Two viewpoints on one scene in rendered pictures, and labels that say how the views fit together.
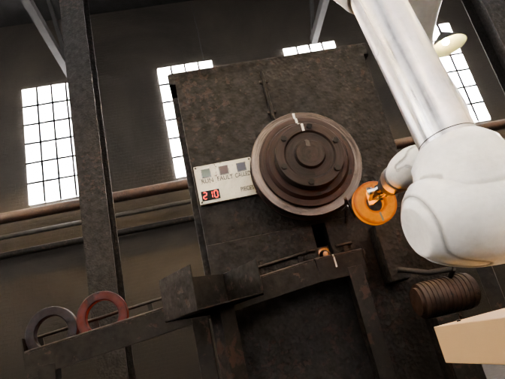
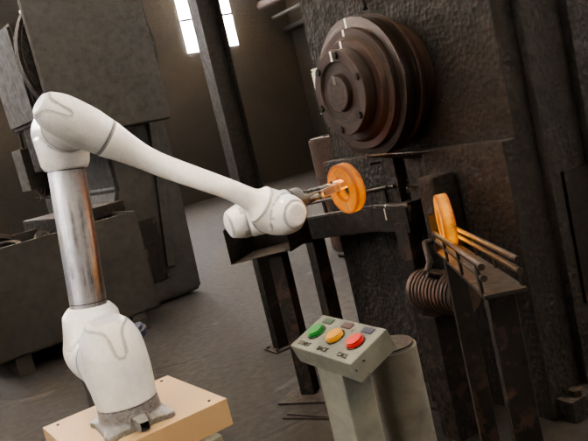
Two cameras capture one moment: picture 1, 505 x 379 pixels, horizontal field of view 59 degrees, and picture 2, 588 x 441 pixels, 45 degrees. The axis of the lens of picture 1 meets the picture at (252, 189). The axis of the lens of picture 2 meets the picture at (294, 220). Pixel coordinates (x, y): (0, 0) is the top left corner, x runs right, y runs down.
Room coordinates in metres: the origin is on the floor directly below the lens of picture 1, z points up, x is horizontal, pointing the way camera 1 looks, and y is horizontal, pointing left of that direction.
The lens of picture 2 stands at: (0.57, -2.36, 1.07)
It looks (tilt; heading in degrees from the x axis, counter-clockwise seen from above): 8 degrees down; 68
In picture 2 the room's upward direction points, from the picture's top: 13 degrees counter-clockwise
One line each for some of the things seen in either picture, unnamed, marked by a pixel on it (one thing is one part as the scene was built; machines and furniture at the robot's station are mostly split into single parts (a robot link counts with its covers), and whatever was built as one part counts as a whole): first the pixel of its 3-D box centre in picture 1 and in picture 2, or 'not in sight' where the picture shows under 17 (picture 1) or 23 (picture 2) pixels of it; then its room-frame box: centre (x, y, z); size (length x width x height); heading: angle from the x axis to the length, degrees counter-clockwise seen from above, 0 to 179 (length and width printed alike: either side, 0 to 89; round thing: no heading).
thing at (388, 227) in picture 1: (388, 253); (443, 211); (1.84, -0.48, 0.68); 0.11 x 0.08 x 0.24; 7
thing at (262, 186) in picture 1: (305, 165); (367, 87); (1.79, -0.24, 1.11); 0.47 x 0.06 x 0.47; 97
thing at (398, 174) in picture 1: (415, 165); (252, 217); (1.22, -0.47, 0.83); 0.16 x 0.13 x 0.11; 7
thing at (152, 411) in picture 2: not in sight; (131, 412); (0.75, -0.57, 0.45); 0.22 x 0.18 x 0.06; 96
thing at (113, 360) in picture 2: not in sight; (114, 358); (0.74, -0.54, 0.59); 0.18 x 0.16 x 0.22; 97
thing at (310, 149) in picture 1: (309, 155); (343, 92); (1.70, -0.26, 1.11); 0.28 x 0.06 x 0.28; 97
